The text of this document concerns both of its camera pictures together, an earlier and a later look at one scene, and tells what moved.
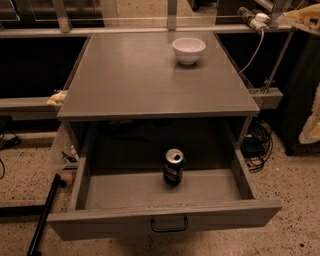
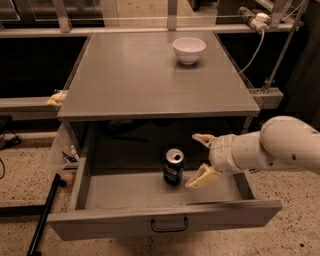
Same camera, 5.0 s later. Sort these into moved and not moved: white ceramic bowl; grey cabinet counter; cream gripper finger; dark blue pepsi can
Moved: cream gripper finger
Not moved: white ceramic bowl; grey cabinet counter; dark blue pepsi can
